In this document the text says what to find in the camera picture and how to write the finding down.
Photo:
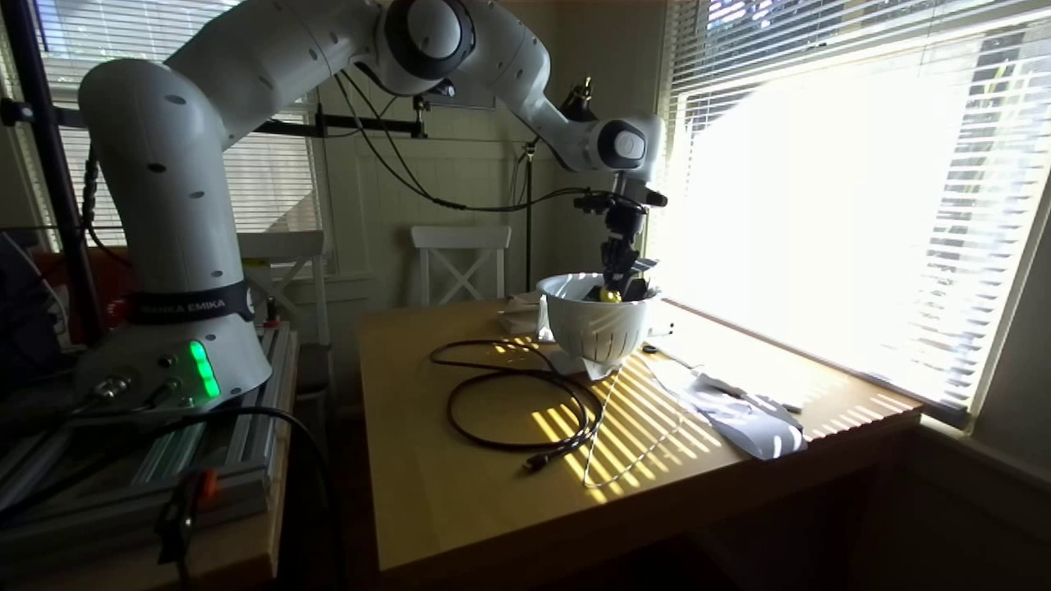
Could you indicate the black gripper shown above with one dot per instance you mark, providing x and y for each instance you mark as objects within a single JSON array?
[{"x": 623, "y": 233}]

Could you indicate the aluminium frame robot mount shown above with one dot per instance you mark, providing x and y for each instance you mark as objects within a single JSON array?
[{"x": 100, "y": 481}]

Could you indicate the white window blind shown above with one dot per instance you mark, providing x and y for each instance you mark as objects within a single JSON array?
[
  {"x": 266, "y": 185},
  {"x": 865, "y": 185}
]

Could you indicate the black upright pole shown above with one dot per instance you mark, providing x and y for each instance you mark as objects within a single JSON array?
[{"x": 49, "y": 185}]

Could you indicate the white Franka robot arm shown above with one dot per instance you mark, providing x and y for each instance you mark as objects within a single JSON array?
[{"x": 165, "y": 164}]

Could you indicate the crumpled white cloth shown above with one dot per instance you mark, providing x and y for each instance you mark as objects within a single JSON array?
[{"x": 742, "y": 423}]

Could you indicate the white bowl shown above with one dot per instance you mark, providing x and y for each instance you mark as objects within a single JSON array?
[{"x": 591, "y": 330}]

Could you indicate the white wooden chair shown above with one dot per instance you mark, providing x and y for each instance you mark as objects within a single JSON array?
[{"x": 460, "y": 266}]

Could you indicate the black horizontal rod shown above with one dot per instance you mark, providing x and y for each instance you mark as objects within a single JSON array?
[{"x": 328, "y": 127}]

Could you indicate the black lamp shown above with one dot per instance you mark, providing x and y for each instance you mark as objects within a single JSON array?
[{"x": 578, "y": 99}]

